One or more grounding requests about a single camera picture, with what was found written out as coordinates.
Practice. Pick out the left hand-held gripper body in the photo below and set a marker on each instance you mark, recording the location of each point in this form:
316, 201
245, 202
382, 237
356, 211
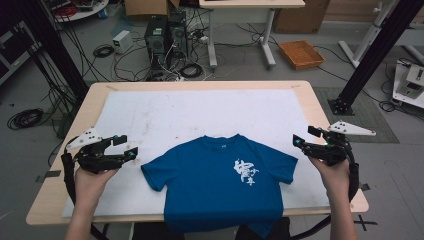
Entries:
96, 161

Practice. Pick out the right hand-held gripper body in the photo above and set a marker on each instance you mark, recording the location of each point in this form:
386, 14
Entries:
333, 151

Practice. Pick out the blue printed t-shirt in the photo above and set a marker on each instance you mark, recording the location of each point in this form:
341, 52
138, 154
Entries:
206, 186

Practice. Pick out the person's left hand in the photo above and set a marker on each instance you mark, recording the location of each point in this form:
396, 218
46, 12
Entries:
88, 186

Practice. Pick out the person's right hand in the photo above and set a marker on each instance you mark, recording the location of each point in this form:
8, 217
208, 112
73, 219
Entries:
336, 180

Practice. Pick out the gray floor mat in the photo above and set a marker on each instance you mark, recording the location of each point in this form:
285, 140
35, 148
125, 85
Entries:
366, 120

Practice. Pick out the orange tray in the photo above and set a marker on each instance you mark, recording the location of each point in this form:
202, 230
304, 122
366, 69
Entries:
301, 55

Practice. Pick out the white table mat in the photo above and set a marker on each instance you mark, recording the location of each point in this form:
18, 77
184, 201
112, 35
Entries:
200, 110

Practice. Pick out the white power supply box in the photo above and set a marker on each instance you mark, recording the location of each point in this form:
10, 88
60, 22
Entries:
122, 40

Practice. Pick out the white metal stand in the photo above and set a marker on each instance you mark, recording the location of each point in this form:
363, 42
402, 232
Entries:
365, 40

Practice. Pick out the white device on board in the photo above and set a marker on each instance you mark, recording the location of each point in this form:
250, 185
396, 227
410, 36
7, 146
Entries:
411, 83

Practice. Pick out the large cardboard box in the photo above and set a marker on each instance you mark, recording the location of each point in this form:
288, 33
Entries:
300, 16

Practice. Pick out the round white table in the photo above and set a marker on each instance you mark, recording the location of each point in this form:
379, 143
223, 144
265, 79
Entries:
86, 10

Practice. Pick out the small cardboard box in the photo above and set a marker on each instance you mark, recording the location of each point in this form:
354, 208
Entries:
146, 7

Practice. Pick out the gray shelf rack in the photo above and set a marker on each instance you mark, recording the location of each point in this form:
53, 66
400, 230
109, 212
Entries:
13, 50

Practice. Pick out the white desk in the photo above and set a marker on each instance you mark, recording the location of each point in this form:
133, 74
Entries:
253, 3

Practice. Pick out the black metal stand post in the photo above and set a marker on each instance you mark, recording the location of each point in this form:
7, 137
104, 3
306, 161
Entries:
53, 46
376, 53

